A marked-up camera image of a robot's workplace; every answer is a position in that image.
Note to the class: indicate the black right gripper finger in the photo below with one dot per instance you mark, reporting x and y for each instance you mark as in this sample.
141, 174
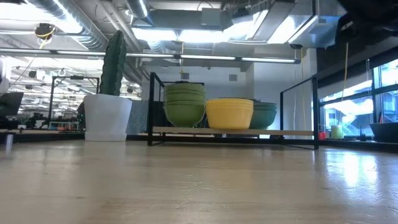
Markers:
345, 29

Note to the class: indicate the fluorescent light fixture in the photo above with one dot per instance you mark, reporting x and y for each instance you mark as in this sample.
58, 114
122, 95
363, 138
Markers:
267, 59
208, 57
25, 50
81, 53
149, 55

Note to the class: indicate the yellow-green cylinder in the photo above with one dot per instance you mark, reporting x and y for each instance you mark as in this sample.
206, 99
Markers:
336, 132

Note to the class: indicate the small red box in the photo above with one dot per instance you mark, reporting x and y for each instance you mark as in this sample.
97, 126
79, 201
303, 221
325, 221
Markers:
322, 136

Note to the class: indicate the black bin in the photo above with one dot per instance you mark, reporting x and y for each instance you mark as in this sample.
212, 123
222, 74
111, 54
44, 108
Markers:
385, 132

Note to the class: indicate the grey ceiling box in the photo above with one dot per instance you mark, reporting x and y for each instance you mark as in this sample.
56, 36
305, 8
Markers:
211, 17

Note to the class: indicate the wooden rack shelf board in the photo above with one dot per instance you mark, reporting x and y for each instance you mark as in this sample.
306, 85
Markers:
233, 132

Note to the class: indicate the grey speckled panel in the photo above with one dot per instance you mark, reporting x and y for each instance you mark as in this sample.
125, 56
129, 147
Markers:
138, 116

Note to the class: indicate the green cactus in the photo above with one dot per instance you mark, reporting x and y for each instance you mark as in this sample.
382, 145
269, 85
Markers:
113, 63

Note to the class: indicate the white angular plant pot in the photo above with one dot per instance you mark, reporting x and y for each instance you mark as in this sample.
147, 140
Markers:
107, 118

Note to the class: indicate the dark angled monitor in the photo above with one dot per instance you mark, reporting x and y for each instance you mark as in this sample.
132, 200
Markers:
11, 104

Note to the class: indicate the rectangular silver ventilation duct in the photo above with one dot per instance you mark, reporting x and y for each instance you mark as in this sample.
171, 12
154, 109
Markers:
304, 25

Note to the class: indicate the black ceiling camera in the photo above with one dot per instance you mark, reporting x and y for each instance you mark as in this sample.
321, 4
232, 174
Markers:
296, 46

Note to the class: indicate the grey wall vent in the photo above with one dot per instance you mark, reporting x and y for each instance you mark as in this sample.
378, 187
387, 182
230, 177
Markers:
233, 77
185, 76

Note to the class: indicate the round silver ventilation duct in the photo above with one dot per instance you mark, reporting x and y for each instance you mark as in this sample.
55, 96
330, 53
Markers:
138, 7

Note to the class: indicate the black metal rack frame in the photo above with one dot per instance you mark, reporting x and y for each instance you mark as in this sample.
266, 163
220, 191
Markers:
150, 109

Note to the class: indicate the flexible silver duct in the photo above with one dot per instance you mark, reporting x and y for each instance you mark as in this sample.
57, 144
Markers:
81, 21

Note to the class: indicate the black background station frame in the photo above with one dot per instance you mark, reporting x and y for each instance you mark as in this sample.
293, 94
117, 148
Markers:
51, 99

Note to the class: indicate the silver metal post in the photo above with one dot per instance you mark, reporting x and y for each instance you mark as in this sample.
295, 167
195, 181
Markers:
9, 141

